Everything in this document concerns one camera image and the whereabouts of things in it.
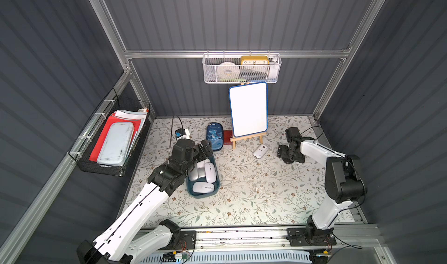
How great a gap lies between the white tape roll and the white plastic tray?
0.49m

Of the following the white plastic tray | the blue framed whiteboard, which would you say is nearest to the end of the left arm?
the white plastic tray

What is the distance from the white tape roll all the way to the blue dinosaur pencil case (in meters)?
0.34

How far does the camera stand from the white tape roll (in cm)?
84

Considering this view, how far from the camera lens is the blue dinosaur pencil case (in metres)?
1.04

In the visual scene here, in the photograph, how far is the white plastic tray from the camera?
2.10 feet
